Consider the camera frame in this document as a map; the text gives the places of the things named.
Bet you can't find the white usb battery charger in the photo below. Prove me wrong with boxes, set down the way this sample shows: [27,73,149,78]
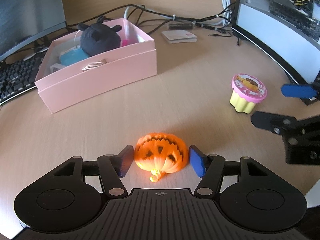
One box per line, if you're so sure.
[49,63,66,74]

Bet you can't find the white card pack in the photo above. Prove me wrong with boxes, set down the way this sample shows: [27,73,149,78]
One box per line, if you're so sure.
[161,30,197,44]

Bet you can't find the black keyboard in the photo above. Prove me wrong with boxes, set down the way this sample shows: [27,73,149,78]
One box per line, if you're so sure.
[0,51,46,105]

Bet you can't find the blue white packet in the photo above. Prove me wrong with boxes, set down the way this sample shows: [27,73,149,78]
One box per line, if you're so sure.
[59,45,89,66]

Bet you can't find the black computer monitor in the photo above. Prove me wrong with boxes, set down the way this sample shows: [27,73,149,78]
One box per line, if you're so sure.
[0,0,66,60]

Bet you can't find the pink yellow cupcake toy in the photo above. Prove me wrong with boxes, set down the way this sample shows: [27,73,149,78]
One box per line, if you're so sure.
[229,73,267,114]

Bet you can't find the black cable bundle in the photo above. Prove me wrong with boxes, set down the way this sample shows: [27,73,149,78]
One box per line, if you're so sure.
[32,3,242,47]

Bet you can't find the pink plastic strainer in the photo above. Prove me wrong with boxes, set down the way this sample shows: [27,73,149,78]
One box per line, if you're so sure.
[120,39,129,47]

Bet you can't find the pink open cardboard box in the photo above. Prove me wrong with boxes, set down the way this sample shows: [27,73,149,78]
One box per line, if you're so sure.
[35,18,157,113]

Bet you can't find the glass panel computer case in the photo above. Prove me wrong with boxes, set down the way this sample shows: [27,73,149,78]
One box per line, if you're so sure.
[231,0,320,106]

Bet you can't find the black plush toy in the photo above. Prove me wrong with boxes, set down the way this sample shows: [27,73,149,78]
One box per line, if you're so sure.
[77,16,122,56]

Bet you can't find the black flashlight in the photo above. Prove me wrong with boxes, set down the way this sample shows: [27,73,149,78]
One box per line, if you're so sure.
[168,23,194,30]

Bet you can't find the orange pumpkin toy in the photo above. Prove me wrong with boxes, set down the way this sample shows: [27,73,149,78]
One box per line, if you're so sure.
[134,133,189,183]

